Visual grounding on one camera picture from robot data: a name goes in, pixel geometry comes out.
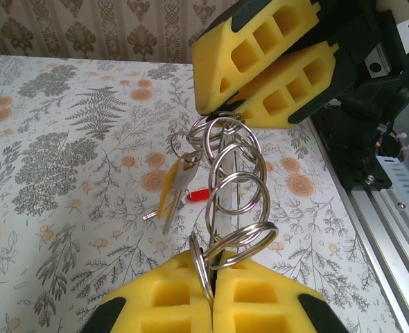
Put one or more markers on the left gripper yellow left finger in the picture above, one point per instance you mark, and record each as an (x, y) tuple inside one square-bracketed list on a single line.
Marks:
[(149, 305)]

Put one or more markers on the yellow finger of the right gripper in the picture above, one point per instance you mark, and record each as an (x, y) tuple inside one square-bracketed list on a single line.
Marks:
[(211, 69), (260, 118)]

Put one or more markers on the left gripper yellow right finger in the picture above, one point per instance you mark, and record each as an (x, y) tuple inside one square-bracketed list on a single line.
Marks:
[(280, 305)]

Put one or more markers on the silver metal key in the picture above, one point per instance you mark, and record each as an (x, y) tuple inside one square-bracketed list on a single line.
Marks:
[(183, 180), (150, 215)]

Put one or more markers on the large oblong metal keyring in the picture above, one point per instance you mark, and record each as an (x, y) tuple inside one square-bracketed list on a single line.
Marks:
[(225, 201)]

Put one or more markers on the red plastic key tag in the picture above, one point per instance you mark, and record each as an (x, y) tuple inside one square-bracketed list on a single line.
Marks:
[(199, 196)]

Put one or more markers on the yellow plastic key tag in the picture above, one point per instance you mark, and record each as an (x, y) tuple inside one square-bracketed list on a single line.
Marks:
[(166, 194)]

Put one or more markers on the floral patterned table sheet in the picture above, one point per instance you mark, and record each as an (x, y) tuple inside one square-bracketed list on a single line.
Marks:
[(52, 138)]

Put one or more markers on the long aluminium base rail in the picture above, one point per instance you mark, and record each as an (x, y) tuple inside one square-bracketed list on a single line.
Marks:
[(374, 222)]

